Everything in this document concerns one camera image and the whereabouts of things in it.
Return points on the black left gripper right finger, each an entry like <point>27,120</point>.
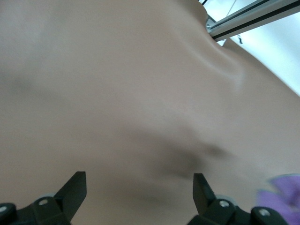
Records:
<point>206,194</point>

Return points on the aluminium camera mount pole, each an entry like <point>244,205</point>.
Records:
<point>248,20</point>

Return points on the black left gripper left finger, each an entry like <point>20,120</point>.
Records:
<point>68,194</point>

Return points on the purple microfibre towel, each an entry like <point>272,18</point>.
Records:
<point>281,194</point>

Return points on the brown table cover mat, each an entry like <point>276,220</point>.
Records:
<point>117,93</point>

